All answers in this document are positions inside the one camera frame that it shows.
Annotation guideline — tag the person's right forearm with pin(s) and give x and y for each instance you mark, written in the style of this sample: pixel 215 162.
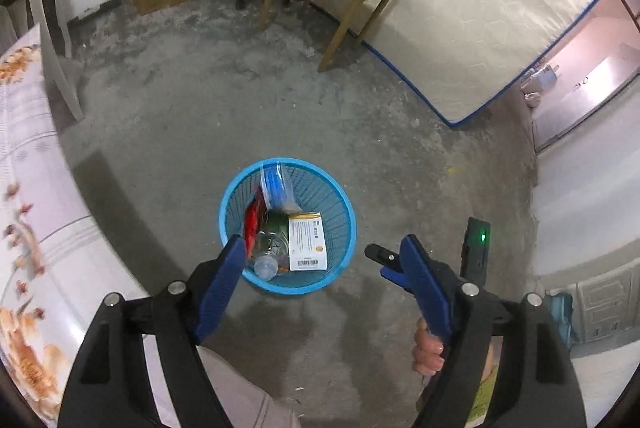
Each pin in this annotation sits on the person's right forearm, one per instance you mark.
pixel 482 395

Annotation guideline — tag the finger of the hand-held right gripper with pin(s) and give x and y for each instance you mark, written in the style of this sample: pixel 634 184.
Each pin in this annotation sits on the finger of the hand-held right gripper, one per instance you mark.
pixel 380 254

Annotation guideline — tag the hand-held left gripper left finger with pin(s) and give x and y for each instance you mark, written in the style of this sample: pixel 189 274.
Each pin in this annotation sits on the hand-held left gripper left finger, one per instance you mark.
pixel 225 278

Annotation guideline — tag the blue plastic wastebasket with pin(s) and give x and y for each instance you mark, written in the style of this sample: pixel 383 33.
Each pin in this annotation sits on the blue plastic wastebasket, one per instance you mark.
pixel 340 213

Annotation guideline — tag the white mattress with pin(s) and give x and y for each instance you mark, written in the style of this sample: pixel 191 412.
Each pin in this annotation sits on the white mattress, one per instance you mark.
pixel 475 8

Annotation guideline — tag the person's right hand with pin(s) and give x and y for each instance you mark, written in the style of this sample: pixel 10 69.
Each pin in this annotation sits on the person's right hand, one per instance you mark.
pixel 427 350

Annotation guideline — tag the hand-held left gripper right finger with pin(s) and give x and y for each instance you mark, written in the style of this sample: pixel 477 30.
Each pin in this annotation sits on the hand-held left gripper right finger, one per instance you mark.
pixel 422 283

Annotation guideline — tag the green label plastic bottle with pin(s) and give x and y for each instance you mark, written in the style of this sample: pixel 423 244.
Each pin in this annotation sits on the green label plastic bottle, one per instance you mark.
pixel 272 248

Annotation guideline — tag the blue white packet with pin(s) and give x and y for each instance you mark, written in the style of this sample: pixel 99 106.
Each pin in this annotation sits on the blue white packet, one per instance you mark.
pixel 275 185

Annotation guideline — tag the person's trouser leg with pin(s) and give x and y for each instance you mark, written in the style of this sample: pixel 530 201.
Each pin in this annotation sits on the person's trouser leg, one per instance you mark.
pixel 240 398

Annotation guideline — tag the white box with barcode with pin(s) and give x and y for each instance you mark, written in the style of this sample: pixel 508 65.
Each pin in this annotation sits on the white box with barcode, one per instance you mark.
pixel 306 240

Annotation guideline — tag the white cabinet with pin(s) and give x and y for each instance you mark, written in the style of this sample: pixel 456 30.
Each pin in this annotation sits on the white cabinet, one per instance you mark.
pixel 605 303

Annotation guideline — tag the red snack packet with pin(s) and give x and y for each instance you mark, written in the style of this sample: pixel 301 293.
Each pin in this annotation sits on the red snack packet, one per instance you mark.
pixel 252 223

